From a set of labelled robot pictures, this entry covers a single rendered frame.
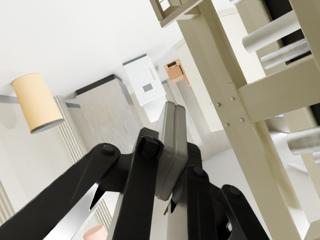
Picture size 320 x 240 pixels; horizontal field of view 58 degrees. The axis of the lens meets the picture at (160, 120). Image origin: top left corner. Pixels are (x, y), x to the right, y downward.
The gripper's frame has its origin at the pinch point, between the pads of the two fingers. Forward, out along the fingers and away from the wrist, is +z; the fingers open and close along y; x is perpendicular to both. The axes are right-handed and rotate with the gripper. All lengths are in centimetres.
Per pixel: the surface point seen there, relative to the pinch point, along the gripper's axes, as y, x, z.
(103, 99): -73, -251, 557
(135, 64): -31, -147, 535
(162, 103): 43, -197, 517
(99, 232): 10, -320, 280
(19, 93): -155, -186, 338
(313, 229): 50, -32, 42
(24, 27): -121, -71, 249
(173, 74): 65, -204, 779
